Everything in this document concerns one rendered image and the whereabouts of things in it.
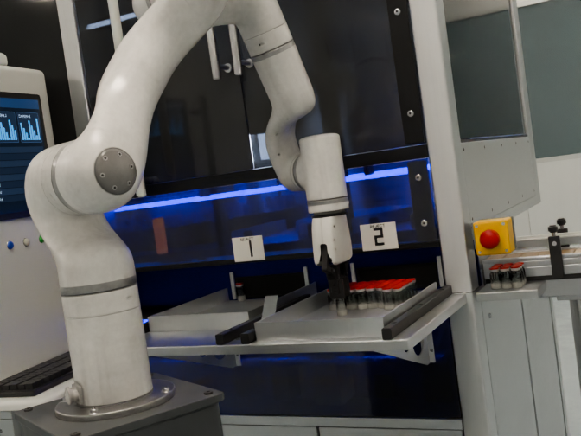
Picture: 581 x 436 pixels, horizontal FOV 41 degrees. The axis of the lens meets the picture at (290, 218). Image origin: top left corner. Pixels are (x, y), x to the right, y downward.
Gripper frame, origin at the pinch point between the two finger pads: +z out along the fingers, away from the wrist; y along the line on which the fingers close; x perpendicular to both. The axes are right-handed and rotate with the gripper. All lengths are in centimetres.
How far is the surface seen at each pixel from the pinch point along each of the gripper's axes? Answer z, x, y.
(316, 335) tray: 5.3, 3.1, 19.6
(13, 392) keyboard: 12, -63, 31
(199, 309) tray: 5.1, -43.4, -11.9
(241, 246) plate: -8.6, -32.6, -17.9
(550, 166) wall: -4, -27, -478
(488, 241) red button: -5.1, 28.3, -14.6
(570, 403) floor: 94, 9, -214
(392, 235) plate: -7.9, 6.3, -18.0
